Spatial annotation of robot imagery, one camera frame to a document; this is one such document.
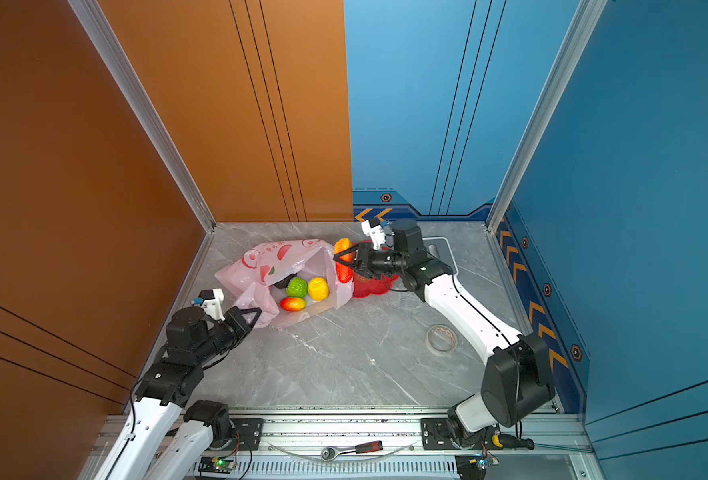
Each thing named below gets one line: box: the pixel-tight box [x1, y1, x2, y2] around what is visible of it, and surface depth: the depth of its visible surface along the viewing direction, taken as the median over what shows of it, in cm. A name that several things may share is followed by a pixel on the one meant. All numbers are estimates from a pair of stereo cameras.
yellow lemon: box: [308, 277, 329, 302], surface depth 98 cm
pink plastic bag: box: [214, 239, 354, 329], surface depth 89 cm
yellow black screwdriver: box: [492, 434, 535, 450], surface depth 72 cm
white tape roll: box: [425, 324, 458, 356], surface depth 91 cm
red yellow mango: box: [280, 296, 307, 312], surface depth 95 cm
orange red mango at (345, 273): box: [334, 238, 355, 284], surface depth 72 cm
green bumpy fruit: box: [286, 277, 308, 299], surface depth 98 cm
